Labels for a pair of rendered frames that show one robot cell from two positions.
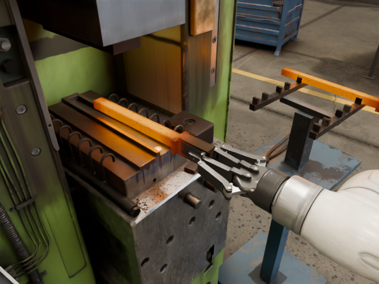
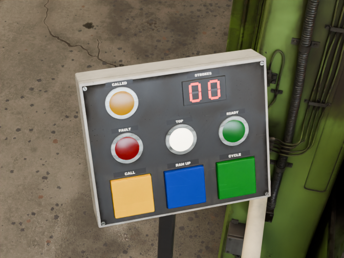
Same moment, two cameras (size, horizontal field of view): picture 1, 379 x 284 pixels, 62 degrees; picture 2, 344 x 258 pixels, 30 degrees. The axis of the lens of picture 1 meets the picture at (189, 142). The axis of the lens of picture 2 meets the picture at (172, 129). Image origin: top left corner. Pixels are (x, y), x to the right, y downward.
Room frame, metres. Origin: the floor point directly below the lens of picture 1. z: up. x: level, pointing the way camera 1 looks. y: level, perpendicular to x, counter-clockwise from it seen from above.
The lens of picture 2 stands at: (-0.33, -0.31, 1.98)
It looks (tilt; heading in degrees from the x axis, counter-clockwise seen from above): 49 degrees down; 57
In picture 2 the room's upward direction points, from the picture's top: 3 degrees clockwise
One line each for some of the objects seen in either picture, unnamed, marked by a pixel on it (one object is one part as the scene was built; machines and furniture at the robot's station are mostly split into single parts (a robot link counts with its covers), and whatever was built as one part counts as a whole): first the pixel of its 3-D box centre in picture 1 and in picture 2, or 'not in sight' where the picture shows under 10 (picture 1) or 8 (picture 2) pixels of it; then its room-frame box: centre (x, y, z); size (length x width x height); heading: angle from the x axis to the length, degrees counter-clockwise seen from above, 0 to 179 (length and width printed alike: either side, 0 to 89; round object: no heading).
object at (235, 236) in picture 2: not in sight; (242, 238); (0.40, 0.40, 0.36); 0.09 x 0.07 x 0.12; 138
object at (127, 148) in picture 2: not in sight; (127, 148); (-0.01, 0.34, 1.09); 0.05 x 0.03 x 0.04; 138
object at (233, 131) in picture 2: not in sight; (233, 130); (0.19, 0.28, 1.09); 0.05 x 0.03 x 0.04; 138
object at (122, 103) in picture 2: not in sight; (121, 103); (0.01, 0.38, 1.16); 0.05 x 0.03 x 0.04; 138
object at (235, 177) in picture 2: not in sight; (235, 177); (0.17, 0.24, 1.01); 0.07 x 0.05 x 0.07; 163
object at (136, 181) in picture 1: (105, 134); not in sight; (0.73, 0.23, 0.96); 0.42 x 0.20 x 0.09; 48
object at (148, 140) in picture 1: (110, 120); not in sight; (0.75, 0.21, 0.99); 0.42 x 0.05 x 0.01; 48
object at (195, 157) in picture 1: (195, 161); not in sight; (0.50, -0.01, 1.04); 0.05 x 0.03 x 0.01; 49
